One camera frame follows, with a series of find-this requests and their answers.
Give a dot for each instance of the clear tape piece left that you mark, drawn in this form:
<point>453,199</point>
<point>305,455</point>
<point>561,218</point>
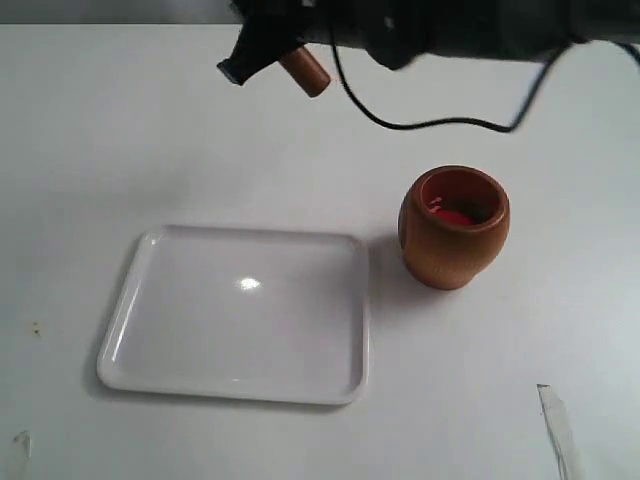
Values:
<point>20,455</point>

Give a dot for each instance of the red object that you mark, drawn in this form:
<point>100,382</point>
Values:
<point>449,212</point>

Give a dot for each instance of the wooden mortar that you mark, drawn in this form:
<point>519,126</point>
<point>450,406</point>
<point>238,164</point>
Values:
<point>447,256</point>

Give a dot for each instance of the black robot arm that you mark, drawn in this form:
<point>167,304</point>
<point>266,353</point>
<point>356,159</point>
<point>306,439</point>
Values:
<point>396,32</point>

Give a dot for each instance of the brown wooden pestle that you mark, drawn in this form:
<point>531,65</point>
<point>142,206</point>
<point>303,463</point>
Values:
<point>306,71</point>

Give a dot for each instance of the clear tape strip right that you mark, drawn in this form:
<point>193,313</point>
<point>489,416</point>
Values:
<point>560,434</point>

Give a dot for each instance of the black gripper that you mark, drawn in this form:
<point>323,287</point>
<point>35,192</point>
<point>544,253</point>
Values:
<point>306,21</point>

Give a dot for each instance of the white rectangular plastic tray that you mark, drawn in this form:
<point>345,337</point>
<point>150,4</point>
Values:
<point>241,314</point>

